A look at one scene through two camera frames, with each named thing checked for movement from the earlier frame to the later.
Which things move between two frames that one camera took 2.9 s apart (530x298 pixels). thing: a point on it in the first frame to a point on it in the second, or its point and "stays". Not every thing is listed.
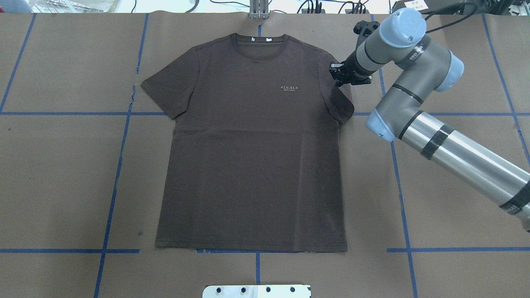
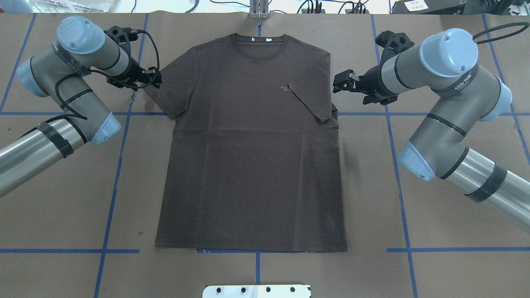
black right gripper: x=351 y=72 to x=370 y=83
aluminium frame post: x=258 y=9 stays
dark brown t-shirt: x=252 y=162 stays
